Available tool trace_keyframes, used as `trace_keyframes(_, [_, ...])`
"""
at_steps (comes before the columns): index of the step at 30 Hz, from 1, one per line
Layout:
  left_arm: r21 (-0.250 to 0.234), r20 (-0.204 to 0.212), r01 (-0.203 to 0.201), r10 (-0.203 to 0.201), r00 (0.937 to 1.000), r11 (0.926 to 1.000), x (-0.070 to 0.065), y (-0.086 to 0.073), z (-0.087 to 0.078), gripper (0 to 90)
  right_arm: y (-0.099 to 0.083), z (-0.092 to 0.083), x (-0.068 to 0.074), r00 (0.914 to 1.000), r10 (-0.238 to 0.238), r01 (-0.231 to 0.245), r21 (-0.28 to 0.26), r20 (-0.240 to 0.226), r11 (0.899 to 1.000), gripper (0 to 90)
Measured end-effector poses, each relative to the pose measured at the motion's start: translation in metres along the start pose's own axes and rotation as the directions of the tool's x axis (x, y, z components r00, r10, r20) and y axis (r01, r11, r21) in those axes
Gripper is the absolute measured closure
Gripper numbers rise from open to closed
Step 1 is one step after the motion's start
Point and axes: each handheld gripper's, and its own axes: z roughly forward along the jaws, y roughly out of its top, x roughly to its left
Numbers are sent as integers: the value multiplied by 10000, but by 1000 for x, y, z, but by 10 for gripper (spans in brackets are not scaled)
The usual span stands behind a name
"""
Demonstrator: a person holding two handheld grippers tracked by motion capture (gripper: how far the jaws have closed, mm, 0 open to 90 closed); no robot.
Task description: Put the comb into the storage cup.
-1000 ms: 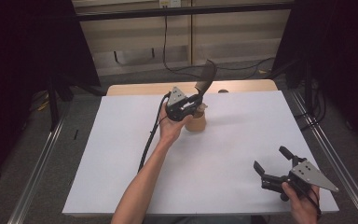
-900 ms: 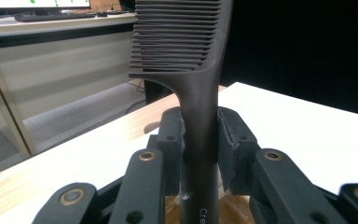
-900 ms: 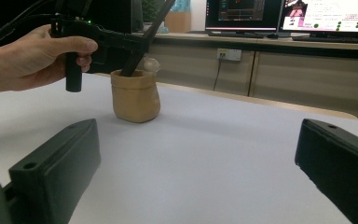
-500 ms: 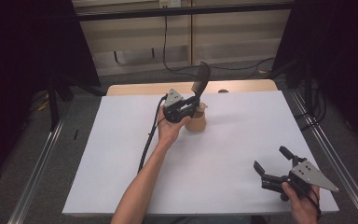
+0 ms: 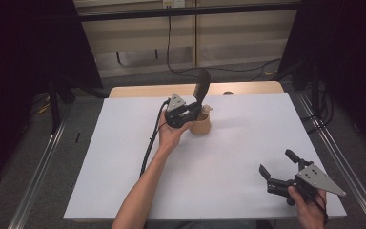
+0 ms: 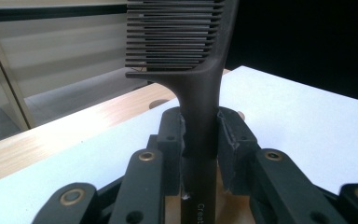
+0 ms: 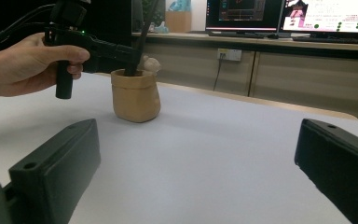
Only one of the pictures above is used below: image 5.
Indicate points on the person's trousers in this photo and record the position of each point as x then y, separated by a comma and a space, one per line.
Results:
209, 224

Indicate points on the wooden table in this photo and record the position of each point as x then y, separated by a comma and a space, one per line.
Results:
139, 90

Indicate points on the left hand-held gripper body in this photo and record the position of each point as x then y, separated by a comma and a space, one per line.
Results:
178, 113

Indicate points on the person's right hand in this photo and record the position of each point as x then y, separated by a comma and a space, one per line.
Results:
309, 213

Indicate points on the black metal stand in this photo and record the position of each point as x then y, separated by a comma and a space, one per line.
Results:
315, 92
57, 101

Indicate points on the small dark round object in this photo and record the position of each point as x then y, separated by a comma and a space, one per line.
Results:
228, 93

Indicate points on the brown cup with figure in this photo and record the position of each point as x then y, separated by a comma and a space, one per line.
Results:
201, 125

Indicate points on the white board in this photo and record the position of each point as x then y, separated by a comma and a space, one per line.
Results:
235, 143

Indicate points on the person's left hand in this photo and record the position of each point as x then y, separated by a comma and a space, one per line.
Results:
170, 136

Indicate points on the black horizontal bar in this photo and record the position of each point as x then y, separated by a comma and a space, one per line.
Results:
187, 12

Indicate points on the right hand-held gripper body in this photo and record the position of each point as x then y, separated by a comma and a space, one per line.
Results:
314, 181

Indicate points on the white wall socket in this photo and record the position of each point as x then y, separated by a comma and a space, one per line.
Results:
173, 3

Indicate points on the black curtain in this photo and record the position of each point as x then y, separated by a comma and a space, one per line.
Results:
346, 47
19, 63

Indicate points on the metal floor rail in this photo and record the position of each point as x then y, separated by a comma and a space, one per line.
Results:
35, 181
340, 152

